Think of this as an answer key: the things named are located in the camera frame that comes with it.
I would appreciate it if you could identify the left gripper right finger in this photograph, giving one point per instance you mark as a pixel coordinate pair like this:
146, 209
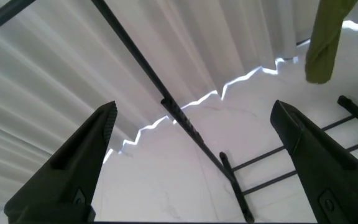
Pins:
331, 174

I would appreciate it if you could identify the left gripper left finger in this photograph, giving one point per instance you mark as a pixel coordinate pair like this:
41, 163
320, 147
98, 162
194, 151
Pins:
67, 174

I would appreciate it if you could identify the green long-sleeved shirt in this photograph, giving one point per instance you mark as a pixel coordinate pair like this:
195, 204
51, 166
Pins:
325, 46

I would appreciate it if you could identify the black clothes rack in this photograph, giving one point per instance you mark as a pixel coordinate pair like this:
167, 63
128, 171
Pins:
182, 120

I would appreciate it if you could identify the white curtain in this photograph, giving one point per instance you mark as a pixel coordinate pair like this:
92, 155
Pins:
57, 62

